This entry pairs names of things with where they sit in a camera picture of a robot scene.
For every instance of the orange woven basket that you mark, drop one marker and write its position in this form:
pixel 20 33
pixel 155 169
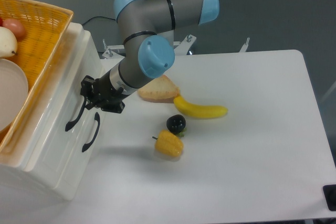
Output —
pixel 45 26

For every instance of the black object at table edge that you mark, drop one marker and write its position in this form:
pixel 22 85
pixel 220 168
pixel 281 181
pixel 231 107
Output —
pixel 330 196

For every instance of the white bottom drawer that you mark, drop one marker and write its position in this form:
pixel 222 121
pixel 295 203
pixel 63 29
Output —
pixel 85 134

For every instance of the white drawer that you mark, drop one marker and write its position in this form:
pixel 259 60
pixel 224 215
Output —
pixel 53 143
pixel 85 134

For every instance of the pink plate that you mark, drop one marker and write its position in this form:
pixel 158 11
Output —
pixel 14 91

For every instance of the yellow toy banana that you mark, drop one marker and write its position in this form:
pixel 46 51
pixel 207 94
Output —
pixel 199 111

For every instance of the yellow toy bell pepper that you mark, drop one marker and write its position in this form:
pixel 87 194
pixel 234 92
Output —
pixel 168 145

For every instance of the toy bread slice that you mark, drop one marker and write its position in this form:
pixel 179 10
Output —
pixel 159 90

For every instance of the white top drawer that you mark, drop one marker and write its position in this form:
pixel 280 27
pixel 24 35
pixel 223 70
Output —
pixel 53 143

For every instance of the black toy eggplant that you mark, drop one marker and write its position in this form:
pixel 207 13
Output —
pixel 176 124

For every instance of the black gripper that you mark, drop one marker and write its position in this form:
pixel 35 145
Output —
pixel 104 95

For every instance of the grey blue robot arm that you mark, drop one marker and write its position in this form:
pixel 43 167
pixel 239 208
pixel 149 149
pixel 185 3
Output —
pixel 147 53

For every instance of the metal table clamp right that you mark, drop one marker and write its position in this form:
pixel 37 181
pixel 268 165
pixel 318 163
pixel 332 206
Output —
pixel 245 45

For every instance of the white drawer cabinet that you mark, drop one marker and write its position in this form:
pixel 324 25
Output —
pixel 16 154

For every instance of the white toy pear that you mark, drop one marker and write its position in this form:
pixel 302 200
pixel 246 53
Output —
pixel 8 44

